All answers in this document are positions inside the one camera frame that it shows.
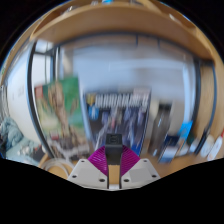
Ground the blue robot model kit box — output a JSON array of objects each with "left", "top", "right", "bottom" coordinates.
[{"left": 83, "top": 88, "right": 152, "bottom": 158}]

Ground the green toy figure box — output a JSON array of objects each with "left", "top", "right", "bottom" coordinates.
[{"left": 34, "top": 77, "right": 90, "bottom": 160}]

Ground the black metal desk frame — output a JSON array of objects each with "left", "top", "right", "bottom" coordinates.
[{"left": 26, "top": 33, "right": 218, "bottom": 158}]

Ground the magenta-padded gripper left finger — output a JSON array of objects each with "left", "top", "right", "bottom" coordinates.
[{"left": 67, "top": 145, "right": 111, "bottom": 191}]

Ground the light blue blister package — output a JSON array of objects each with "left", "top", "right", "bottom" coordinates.
[{"left": 178, "top": 120, "right": 194, "bottom": 148}]

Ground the dark clear drink bottle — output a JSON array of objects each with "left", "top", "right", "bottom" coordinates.
[{"left": 148, "top": 103, "right": 173, "bottom": 158}]

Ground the black charger block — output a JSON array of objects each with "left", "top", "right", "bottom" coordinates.
[{"left": 104, "top": 133, "right": 124, "bottom": 166}]

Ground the teal blanket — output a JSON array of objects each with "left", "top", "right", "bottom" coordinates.
[{"left": 0, "top": 116, "right": 46, "bottom": 166}]

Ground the black electric shaver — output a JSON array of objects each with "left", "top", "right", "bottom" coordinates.
[{"left": 194, "top": 126, "right": 209, "bottom": 155}]

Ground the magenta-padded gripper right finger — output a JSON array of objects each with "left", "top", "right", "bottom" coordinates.
[{"left": 118, "top": 145, "right": 161, "bottom": 190}]

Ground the white power strip cable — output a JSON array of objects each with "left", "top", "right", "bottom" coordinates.
[{"left": 43, "top": 157, "right": 76, "bottom": 175}]

